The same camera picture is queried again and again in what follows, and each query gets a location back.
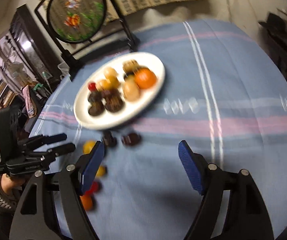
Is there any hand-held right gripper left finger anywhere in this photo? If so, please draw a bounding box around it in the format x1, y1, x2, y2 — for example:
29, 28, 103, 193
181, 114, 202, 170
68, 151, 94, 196
9, 141, 105, 240

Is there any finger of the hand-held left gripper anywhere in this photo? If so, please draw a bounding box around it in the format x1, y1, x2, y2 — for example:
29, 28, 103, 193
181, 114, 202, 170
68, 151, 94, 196
34, 142, 76, 160
25, 133, 68, 148

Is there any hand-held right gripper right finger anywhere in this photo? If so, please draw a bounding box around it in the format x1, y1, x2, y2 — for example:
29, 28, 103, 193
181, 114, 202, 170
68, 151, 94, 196
178, 140, 271, 240

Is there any dark brown chestnut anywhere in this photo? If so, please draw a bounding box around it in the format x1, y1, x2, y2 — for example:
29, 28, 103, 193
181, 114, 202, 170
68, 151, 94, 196
102, 88, 116, 98
122, 133, 141, 147
88, 102, 105, 117
88, 91, 103, 103
102, 131, 117, 147
105, 95, 124, 113

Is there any white oval plate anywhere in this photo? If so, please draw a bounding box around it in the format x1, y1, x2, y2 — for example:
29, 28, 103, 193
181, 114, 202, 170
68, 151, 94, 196
74, 52, 165, 130

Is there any tan peeled chestnut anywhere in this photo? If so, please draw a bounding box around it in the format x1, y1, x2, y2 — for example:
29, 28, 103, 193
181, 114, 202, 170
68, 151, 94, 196
123, 81, 142, 102

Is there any large yellow fruit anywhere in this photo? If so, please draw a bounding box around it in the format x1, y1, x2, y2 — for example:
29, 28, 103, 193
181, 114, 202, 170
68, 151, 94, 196
104, 67, 118, 77

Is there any large orange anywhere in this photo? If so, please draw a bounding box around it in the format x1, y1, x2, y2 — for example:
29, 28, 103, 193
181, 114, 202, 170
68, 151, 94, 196
135, 67, 157, 89

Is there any light brown chestnut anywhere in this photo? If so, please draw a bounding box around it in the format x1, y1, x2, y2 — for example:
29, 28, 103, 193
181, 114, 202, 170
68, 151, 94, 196
123, 59, 139, 73

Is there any person's left hand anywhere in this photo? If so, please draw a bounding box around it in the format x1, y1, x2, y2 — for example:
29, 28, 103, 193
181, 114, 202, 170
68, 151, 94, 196
0, 174, 26, 188

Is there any small orange kumquat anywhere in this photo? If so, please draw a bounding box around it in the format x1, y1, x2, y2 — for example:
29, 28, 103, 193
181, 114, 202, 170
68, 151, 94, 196
80, 195, 95, 212

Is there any pink cloth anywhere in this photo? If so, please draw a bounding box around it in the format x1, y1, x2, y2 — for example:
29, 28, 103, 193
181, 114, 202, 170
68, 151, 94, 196
21, 85, 38, 118

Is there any blue striped tablecloth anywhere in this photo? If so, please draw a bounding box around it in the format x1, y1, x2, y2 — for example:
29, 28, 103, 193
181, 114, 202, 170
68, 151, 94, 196
29, 19, 287, 240

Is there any black glass cabinet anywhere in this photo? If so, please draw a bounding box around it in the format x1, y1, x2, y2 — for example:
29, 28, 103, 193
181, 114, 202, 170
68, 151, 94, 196
10, 4, 65, 80

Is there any round painted screen black stand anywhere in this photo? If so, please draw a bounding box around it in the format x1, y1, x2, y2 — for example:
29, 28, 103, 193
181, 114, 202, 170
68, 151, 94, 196
34, 0, 140, 80

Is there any dark furniture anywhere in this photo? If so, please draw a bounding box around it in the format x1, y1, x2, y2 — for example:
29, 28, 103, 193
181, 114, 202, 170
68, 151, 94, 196
258, 7, 287, 103

